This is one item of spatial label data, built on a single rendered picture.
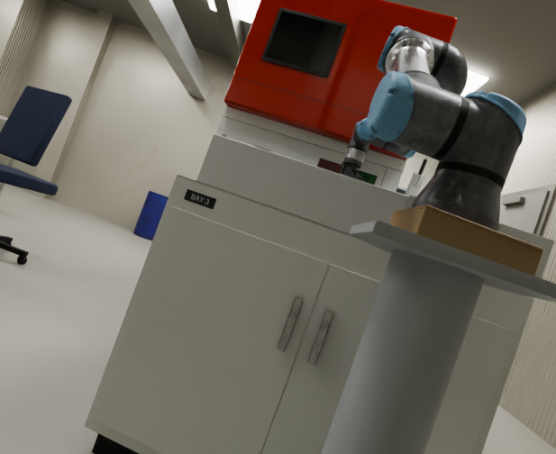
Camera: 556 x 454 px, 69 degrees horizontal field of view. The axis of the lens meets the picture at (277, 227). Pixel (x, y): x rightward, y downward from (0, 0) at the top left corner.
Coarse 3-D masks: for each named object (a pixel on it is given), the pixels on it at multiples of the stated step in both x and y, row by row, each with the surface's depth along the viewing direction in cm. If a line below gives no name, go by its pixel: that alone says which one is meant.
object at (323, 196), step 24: (216, 144) 112; (240, 144) 110; (216, 168) 111; (240, 168) 110; (264, 168) 109; (288, 168) 108; (312, 168) 107; (240, 192) 109; (264, 192) 108; (288, 192) 107; (312, 192) 106; (336, 192) 105; (360, 192) 104; (384, 192) 103; (312, 216) 106; (336, 216) 105; (360, 216) 104; (384, 216) 103
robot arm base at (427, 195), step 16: (448, 176) 70; (464, 176) 68; (480, 176) 67; (496, 176) 68; (432, 192) 70; (448, 192) 68; (464, 192) 67; (480, 192) 67; (496, 192) 68; (448, 208) 67; (464, 208) 66; (480, 208) 66; (496, 208) 67; (480, 224) 66; (496, 224) 67
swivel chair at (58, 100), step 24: (24, 96) 295; (48, 96) 285; (24, 120) 286; (48, 120) 277; (0, 144) 288; (24, 144) 278; (48, 144) 279; (0, 168) 241; (48, 192) 270; (0, 240) 283
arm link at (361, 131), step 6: (366, 120) 138; (360, 126) 139; (366, 126) 138; (354, 132) 148; (360, 132) 139; (366, 132) 138; (354, 138) 149; (360, 138) 142; (366, 138) 140; (372, 138) 140; (378, 138) 141; (360, 144) 149; (366, 144) 148; (372, 144) 144; (378, 144) 142; (384, 144) 141
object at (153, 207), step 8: (152, 192) 664; (152, 200) 660; (160, 200) 660; (144, 208) 665; (152, 208) 658; (160, 208) 661; (144, 216) 661; (152, 216) 659; (160, 216) 663; (136, 224) 671; (144, 224) 659; (152, 224) 659; (136, 232) 662; (144, 232) 658; (152, 232) 661; (152, 240) 663
